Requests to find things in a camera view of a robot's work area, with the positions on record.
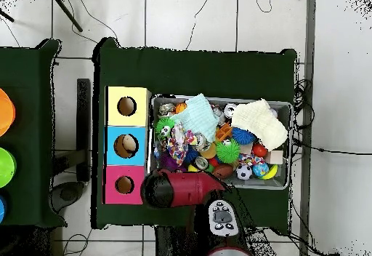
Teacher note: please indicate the purple spiky ball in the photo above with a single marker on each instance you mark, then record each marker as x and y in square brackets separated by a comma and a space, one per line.
[168, 163]

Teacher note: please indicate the green bowl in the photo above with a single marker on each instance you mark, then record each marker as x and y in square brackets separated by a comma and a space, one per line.
[6, 167]

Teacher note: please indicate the cream knitted cloth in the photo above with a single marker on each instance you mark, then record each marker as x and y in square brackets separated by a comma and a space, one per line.
[261, 122]

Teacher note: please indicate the black upright stand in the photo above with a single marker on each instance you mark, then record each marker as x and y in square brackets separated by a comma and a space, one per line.
[83, 107]

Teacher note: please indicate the black tripod leg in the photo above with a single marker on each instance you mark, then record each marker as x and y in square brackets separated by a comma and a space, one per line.
[7, 17]
[68, 13]

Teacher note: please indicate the silver drink can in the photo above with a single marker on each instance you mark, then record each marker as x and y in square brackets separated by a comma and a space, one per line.
[202, 142]

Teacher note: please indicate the mint knitted cloth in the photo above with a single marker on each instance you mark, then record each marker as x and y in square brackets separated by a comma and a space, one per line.
[197, 119]

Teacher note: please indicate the wooden box with three holes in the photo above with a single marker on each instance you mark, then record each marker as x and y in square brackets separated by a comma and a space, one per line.
[139, 99]

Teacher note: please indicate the blue spiky ball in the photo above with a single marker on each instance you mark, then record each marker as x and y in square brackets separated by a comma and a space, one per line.
[241, 136]

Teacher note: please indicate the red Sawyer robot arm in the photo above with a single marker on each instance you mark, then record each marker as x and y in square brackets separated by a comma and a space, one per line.
[186, 189]

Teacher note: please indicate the dark green side tablecloth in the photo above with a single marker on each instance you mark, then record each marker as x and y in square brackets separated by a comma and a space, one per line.
[29, 64]

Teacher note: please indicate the colourful dotted cloth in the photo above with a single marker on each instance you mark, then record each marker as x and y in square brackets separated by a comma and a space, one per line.
[178, 142]

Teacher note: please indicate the orange bowl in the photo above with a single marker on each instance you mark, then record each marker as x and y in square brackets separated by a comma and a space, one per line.
[5, 112]

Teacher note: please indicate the small soccer ball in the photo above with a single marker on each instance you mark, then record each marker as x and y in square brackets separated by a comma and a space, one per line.
[243, 172]

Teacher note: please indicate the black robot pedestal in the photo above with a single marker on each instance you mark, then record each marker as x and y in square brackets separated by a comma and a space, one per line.
[174, 243]

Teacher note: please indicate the blue bowl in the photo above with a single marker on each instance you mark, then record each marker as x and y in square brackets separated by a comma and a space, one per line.
[2, 209]

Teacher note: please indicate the grey round stand base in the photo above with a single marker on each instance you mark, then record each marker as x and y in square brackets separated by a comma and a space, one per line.
[68, 193]

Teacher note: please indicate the small brown football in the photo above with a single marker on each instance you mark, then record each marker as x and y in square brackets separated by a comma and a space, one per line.
[222, 171]

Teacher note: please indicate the clear mesh bin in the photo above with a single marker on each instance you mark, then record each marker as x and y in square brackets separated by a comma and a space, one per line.
[255, 182]

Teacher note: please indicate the green spiky googly-eyed ball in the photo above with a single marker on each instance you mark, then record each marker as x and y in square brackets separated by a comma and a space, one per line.
[229, 152]
[161, 125]

